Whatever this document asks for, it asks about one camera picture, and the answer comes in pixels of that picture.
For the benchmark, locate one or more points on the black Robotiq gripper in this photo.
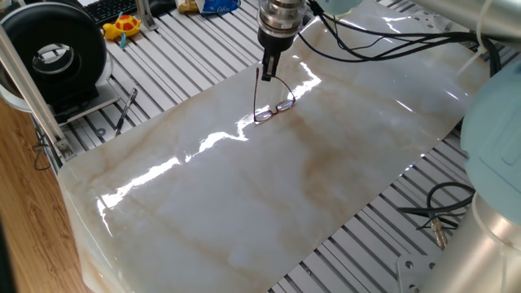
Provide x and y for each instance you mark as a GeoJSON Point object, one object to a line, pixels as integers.
{"type": "Point", "coordinates": [277, 40]}

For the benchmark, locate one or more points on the dark red frame glasses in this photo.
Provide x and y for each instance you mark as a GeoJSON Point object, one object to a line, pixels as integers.
{"type": "Point", "coordinates": [272, 114]}

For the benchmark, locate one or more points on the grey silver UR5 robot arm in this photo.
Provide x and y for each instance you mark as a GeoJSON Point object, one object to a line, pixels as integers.
{"type": "Point", "coordinates": [496, 138]}

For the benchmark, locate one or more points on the blue white packet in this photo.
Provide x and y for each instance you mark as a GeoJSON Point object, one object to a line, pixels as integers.
{"type": "Point", "coordinates": [217, 6]}

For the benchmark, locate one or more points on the yellow snack bag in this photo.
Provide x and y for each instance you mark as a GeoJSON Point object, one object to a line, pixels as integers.
{"type": "Point", "coordinates": [187, 6]}

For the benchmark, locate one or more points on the black computer mouse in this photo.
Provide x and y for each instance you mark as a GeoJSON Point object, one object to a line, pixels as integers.
{"type": "Point", "coordinates": [163, 6]}

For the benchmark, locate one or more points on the marble pattern table mat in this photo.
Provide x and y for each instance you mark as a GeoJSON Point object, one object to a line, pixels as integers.
{"type": "Point", "coordinates": [244, 195]}

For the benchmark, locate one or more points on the yellow orange toy turtle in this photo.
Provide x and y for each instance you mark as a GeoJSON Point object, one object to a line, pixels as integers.
{"type": "Point", "coordinates": [126, 24]}

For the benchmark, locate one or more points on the black silver pen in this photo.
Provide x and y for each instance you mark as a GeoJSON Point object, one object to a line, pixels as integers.
{"type": "Point", "coordinates": [122, 118]}

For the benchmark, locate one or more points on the black computer keyboard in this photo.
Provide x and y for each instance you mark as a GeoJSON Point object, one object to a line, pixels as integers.
{"type": "Point", "coordinates": [110, 10]}

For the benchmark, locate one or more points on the small metal washer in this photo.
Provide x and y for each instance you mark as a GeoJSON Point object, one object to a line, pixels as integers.
{"type": "Point", "coordinates": [97, 132]}

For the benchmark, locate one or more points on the small metal bracket post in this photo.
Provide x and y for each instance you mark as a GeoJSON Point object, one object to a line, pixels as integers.
{"type": "Point", "coordinates": [144, 16]}

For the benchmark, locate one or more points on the white flat base plate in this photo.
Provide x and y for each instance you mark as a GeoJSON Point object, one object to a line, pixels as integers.
{"type": "Point", "coordinates": [102, 101]}

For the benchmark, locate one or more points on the slanted aluminium post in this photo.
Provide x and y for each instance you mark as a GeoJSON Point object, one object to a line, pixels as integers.
{"type": "Point", "coordinates": [32, 93]}

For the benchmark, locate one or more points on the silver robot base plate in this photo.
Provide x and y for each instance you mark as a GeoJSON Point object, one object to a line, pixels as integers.
{"type": "Point", "coordinates": [411, 276]}

